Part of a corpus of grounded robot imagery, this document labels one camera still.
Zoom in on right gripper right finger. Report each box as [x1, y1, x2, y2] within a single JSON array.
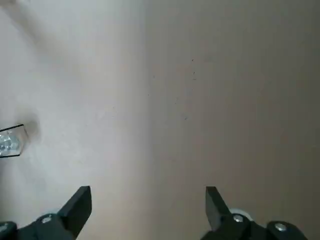
[[198, 185, 310, 240]]

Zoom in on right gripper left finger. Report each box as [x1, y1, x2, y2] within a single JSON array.
[[0, 185, 93, 240]]

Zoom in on black metal tripod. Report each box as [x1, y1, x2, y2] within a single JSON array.
[[0, 123, 25, 159]]

